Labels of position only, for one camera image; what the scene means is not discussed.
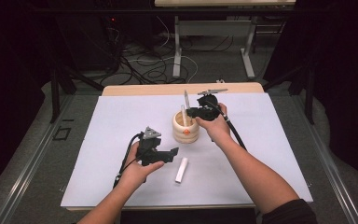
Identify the right hand-held gripper cable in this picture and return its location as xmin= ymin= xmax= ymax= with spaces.
xmin=213 ymin=104 xmax=248 ymax=152

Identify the tangle of black floor cables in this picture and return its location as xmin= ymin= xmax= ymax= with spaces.
xmin=105 ymin=26 xmax=235 ymax=86

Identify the short white eraser stick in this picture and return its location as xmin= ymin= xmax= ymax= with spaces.
xmin=174 ymin=157 xmax=189 ymax=184

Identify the white-legged desk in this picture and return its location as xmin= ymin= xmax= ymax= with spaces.
xmin=154 ymin=0 xmax=296 ymax=79

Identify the person's black sleeve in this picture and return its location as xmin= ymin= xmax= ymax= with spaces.
xmin=262 ymin=199 xmax=319 ymax=224

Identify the black crossbar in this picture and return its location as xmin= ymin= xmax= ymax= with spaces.
xmin=31 ymin=7 xmax=328 ymax=14

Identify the white floor cable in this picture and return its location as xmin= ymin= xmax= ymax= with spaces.
xmin=126 ymin=15 xmax=200 ymax=84

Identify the person's right hand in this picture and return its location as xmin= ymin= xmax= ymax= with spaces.
xmin=195 ymin=103 xmax=231 ymax=145

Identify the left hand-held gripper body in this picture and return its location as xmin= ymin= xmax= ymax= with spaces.
xmin=136 ymin=126 xmax=173 ymax=167

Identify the white table mat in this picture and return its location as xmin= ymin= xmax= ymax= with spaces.
xmin=60 ymin=92 xmax=314 ymax=209

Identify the black computer tower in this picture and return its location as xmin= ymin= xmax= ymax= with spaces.
xmin=54 ymin=12 xmax=121 ymax=73

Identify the cream ribbed pen holder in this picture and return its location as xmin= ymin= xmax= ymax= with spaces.
xmin=172 ymin=109 xmax=200 ymax=145

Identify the hand-held gripper cable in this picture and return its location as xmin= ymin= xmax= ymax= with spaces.
xmin=113 ymin=133 xmax=145 ymax=189
xmin=213 ymin=104 xmax=248 ymax=152

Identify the left hand-held gripper cable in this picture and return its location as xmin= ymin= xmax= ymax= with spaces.
xmin=113 ymin=133 xmax=145 ymax=189

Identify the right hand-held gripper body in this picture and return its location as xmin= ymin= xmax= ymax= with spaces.
xmin=197 ymin=89 xmax=228 ymax=122

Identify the black metal stand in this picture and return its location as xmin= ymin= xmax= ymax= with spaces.
xmin=49 ymin=65 xmax=104 ymax=124
xmin=262 ymin=63 xmax=317 ymax=126

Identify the wooden table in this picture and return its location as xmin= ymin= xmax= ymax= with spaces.
xmin=60 ymin=82 xmax=314 ymax=213

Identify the person's left hand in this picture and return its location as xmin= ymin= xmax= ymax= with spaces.
xmin=120 ymin=143 xmax=166 ymax=189

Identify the aluminium floor rail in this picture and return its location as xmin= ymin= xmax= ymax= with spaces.
xmin=0 ymin=94 xmax=76 ymax=224
xmin=292 ymin=94 xmax=358 ymax=224

